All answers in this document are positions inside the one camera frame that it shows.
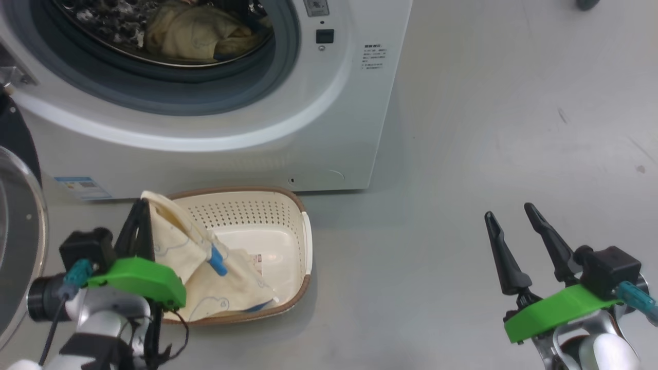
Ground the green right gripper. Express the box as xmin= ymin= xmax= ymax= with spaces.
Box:
xmin=484 ymin=202 xmax=625 ymax=344

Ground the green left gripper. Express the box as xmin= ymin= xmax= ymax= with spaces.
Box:
xmin=87 ymin=199 xmax=187 ymax=311

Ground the yellow bear print garment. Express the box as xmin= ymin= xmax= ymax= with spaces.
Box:
xmin=144 ymin=0 xmax=273 ymax=63
xmin=140 ymin=191 xmax=281 ymax=323

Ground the washing machine glass door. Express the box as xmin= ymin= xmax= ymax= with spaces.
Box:
xmin=0 ymin=85 xmax=49 ymax=353

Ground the white Hisense washing machine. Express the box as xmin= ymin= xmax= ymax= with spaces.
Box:
xmin=0 ymin=0 xmax=414 ymax=201

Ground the grey metal door hinge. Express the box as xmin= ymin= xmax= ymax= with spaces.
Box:
xmin=0 ymin=66 xmax=36 ymax=87

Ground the stainless steel washer drum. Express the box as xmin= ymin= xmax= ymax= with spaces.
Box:
xmin=49 ymin=0 xmax=276 ymax=68

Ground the blue energy label sticker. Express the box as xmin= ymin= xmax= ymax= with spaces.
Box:
xmin=54 ymin=176 xmax=114 ymax=200

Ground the cream basket with brown rim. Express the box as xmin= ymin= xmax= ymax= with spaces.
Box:
xmin=154 ymin=186 xmax=313 ymax=325

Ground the printed text notice label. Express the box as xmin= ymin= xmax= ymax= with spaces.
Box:
xmin=362 ymin=44 xmax=389 ymax=71

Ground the black left cable teal plug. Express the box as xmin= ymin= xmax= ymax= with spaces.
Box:
xmin=39 ymin=258 xmax=94 ymax=366

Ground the black cable teal plug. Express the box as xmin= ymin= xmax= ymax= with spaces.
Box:
xmin=39 ymin=258 xmax=94 ymax=366
xmin=616 ymin=282 xmax=658 ymax=327

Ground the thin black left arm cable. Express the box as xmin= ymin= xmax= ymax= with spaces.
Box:
xmin=147 ymin=306 xmax=190 ymax=368

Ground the black right cable teal plug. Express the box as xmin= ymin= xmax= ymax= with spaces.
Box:
xmin=616 ymin=282 xmax=658 ymax=327

